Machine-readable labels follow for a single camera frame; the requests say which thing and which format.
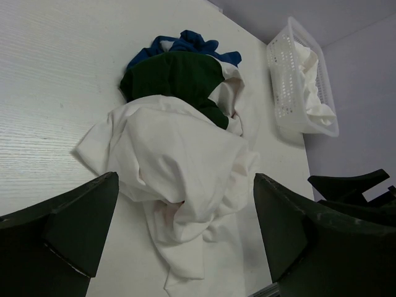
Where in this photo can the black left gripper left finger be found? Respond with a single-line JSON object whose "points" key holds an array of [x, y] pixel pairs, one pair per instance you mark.
{"points": [[54, 248]]}

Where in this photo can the blue t shirt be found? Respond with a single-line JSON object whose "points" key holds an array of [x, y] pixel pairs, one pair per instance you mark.
{"points": [[188, 41]]}

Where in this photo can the white t shirt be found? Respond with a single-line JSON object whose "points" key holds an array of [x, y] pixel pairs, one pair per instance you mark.
{"points": [[191, 178]]}

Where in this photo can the white plastic basket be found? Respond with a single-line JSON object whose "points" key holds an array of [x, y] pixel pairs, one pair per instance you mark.
{"points": [[287, 84]]}

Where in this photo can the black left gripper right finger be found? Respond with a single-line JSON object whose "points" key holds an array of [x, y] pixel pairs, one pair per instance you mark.
{"points": [[327, 248]]}

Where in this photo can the white cloth in basket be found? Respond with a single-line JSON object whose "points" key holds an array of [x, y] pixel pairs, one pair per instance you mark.
{"points": [[316, 111]]}

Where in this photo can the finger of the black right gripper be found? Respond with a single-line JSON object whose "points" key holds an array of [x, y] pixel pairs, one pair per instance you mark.
{"points": [[336, 188]]}

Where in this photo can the dark green t shirt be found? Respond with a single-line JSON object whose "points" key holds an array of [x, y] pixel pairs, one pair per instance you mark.
{"points": [[191, 77]]}

